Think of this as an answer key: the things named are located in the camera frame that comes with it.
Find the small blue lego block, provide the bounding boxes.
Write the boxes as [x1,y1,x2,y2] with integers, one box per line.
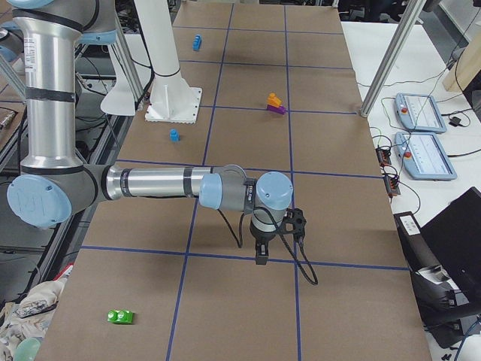
[169,129,180,142]

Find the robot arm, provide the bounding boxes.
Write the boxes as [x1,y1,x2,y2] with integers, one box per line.
[7,1,295,265]

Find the near teach pendant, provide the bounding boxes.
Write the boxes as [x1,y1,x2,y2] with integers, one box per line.
[394,132,457,181]

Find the crumpled cloth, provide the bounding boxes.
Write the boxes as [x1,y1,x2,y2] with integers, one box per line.
[1,279,67,360]

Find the long blue lego block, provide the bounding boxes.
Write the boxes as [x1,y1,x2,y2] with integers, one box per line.
[192,34,202,51]

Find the aluminium frame post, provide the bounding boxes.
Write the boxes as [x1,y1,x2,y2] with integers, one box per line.
[359,0,427,118]

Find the far teach pendant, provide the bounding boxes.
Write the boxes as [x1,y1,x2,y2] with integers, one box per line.
[395,93,447,134]

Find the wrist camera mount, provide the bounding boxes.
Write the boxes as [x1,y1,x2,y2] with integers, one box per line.
[283,208,307,244]

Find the orange trapezoid block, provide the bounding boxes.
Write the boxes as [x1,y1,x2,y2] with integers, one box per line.
[267,93,282,108]

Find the teach pendant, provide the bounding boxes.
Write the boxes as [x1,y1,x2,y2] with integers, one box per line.
[395,93,447,134]
[394,132,457,181]

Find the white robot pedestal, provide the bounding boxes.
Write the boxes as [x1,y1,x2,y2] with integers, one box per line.
[101,1,202,123]

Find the black laptop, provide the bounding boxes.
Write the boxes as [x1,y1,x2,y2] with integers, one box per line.
[421,187,480,302]

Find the green lego block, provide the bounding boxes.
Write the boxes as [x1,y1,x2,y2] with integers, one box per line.
[107,309,135,325]

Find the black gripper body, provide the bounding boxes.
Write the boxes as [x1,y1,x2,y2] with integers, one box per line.
[250,227,277,250]

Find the purple trapezoid block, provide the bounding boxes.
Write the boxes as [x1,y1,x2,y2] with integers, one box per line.
[266,104,286,114]

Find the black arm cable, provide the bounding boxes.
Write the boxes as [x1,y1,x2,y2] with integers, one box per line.
[217,208,319,287]

